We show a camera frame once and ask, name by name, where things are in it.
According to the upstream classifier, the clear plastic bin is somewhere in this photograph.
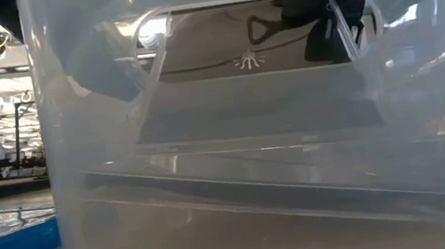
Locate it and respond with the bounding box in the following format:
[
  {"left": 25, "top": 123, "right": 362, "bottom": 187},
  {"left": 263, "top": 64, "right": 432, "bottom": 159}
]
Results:
[{"left": 16, "top": 0, "right": 445, "bottom": 249}]

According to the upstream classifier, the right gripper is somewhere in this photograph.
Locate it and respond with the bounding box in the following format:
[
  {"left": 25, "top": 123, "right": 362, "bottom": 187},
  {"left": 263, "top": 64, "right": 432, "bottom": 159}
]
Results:
[{"left": 279, "top": 0, "right": 374, "bottom": 70}]

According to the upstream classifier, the dark background workbench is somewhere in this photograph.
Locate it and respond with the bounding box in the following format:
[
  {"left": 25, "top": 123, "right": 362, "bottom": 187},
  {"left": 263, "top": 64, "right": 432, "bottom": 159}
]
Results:
[{"left": 0, "top": 166, "right": 52, "bottom": 200}]

